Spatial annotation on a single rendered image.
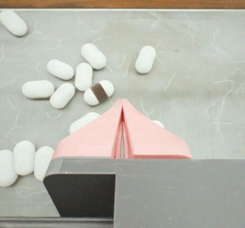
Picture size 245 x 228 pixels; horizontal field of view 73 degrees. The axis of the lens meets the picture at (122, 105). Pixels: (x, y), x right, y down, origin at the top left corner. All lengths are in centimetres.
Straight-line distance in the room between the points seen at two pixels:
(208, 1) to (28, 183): 31
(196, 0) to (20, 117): 27
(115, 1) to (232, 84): 19
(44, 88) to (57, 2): 13
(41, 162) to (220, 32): 27
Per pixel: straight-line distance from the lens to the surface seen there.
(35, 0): 28
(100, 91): 19
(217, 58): 26
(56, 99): 20
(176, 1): 27
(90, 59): 21
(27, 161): 20
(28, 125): 23
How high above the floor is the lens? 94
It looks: 77 degrees down
